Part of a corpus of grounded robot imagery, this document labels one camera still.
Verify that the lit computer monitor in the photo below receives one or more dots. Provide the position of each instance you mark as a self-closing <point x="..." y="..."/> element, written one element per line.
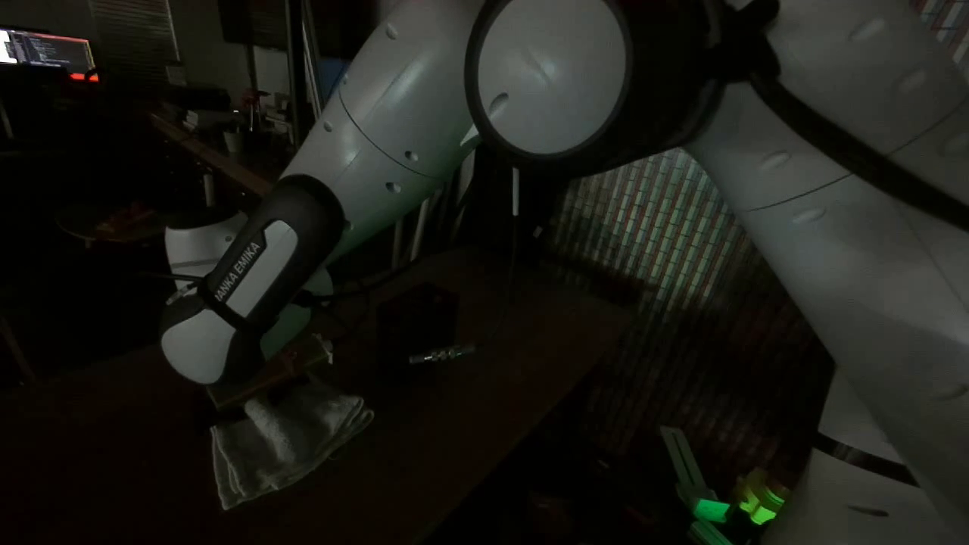
<point x="45" y="49"/>

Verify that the glowing green device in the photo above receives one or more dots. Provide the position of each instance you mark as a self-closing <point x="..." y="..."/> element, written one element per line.
<point x="749" y="503"/>

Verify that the corrugated metal panel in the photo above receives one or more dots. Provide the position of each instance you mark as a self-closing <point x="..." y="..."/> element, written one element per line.
<point x="686" y="304"/>

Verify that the black box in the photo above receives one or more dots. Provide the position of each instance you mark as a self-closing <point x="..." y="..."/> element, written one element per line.
<point x="416" y="328"/>

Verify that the grey towel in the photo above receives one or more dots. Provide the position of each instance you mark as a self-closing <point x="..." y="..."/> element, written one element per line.
<point x="282" y="436"/>

